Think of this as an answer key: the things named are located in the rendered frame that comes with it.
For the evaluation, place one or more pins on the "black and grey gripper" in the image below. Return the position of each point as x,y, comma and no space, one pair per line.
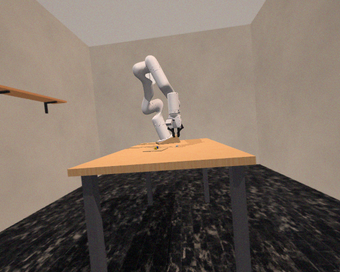
177,123

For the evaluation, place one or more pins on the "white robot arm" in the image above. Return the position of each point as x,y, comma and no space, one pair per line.
151,65

